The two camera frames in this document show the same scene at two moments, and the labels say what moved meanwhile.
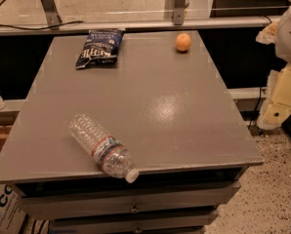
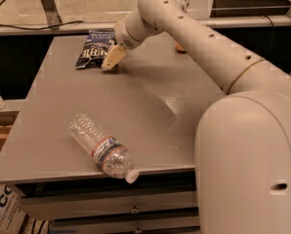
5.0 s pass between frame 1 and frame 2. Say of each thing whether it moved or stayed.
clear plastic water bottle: stayed
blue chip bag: stayed
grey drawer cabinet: stayed
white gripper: moved
